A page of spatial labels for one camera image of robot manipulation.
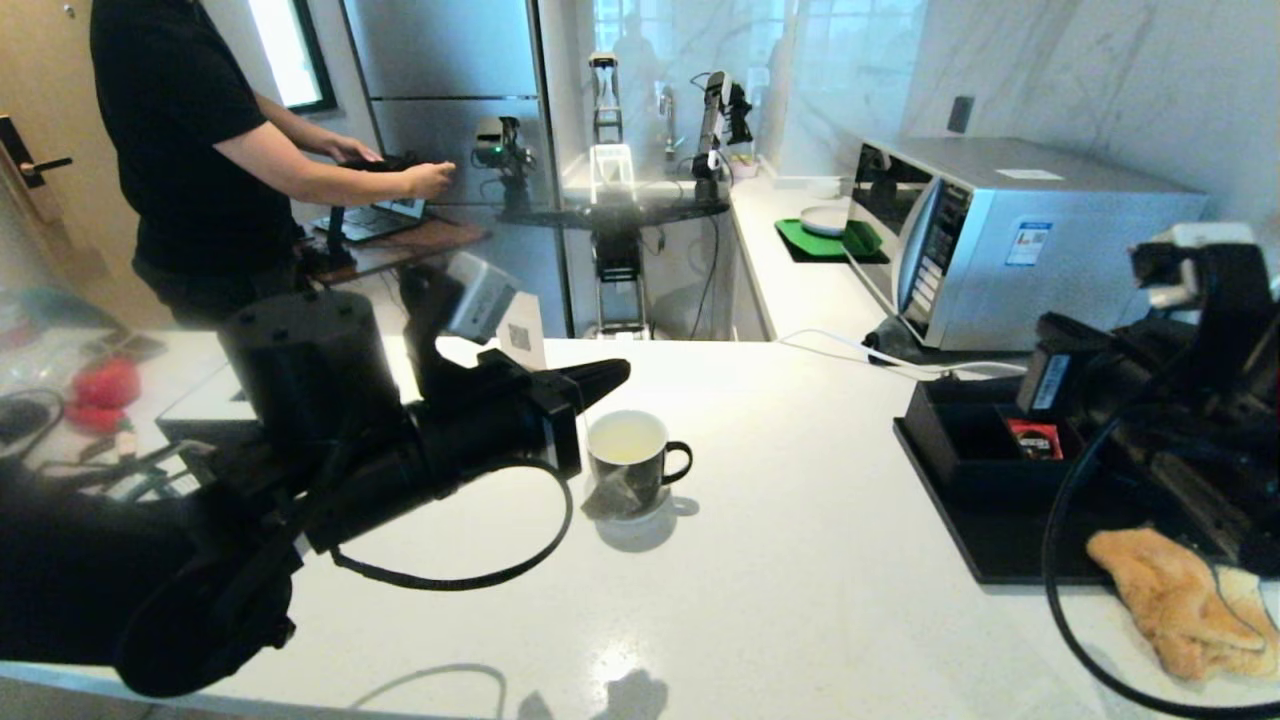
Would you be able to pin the teal chair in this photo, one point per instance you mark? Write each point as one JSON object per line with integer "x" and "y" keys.
{"x": 60, "y": 305}

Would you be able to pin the red plush toy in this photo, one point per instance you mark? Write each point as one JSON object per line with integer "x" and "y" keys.
{"x": 108, "y": 385}

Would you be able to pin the dark card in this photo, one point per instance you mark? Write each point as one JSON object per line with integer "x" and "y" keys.
{"x": 185, "y": 482}
{"x": 130, "y": 482}

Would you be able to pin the silver refrigerator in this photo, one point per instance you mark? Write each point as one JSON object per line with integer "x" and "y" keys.
{"x": 440, "y": 60}

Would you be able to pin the tea bag with tag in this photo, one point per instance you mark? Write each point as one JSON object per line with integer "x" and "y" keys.
{"x": 610, "y": 495}

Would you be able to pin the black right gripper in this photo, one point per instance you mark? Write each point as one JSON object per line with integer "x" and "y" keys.
{"x": 1090, "y": 370}

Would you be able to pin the black organizer box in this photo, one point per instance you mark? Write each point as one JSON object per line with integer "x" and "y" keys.
{"x": 960, "y": 470}

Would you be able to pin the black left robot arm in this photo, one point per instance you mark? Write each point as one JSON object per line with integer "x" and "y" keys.
{"x": 300, "y": 360}

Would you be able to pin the wooden door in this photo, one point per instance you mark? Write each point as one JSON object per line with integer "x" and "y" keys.
{"x": 50, "y": 80}

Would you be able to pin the orange cloth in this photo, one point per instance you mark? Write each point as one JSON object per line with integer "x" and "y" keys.
{"x": 1170, "y": 610}

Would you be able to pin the black wall outlet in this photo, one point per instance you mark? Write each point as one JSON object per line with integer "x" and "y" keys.
{"x": 958, "y": 117}

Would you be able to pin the black tissue box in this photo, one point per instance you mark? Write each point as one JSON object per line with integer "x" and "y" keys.
{"x": 205, "y": 395}

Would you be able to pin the white plate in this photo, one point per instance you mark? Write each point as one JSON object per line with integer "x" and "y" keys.
{"x": 822, "y": 222}

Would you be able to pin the red coffee sachet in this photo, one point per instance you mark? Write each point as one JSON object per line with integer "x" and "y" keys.
{"x": 1032, "y": 440}

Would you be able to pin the robot behind glass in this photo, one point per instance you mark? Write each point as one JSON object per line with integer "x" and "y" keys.
{"x": 615, "y": 260}

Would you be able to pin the person in black shirt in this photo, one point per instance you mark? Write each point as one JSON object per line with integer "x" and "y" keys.
{"x": 190, "y": 150}

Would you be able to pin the wooden table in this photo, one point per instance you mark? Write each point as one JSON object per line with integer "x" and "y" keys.
{"x": 420, "y": 245}

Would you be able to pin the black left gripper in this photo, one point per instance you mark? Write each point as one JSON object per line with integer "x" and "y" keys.
{"x": 500, "y": 410}

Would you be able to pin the bright window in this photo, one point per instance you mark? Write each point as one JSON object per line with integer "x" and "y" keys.
{"x": 285, "y": 55}

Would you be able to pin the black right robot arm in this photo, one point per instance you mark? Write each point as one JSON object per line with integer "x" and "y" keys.
{"x": 1220, "y": 450}

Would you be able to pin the black ceramic mug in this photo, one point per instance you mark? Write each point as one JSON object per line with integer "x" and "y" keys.
{"x": 640, "y": 470}

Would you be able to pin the silver microwave oven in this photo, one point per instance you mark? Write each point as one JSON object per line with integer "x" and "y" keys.
{"x": 1060, "y": 270}

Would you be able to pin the black serving tray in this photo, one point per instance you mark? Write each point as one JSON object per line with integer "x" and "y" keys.
{"x": 1000, "y": 550}

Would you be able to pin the QR code sign stand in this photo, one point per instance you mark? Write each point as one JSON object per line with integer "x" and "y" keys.
{"x": 525, "y": 335}

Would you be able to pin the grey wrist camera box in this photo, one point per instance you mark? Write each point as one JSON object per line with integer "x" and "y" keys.
{"x": 1200, "y": 235}
{"x": 480, "y": 295}

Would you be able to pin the open laptop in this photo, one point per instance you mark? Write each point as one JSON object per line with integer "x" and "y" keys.
{"x": 380, "y": 215}

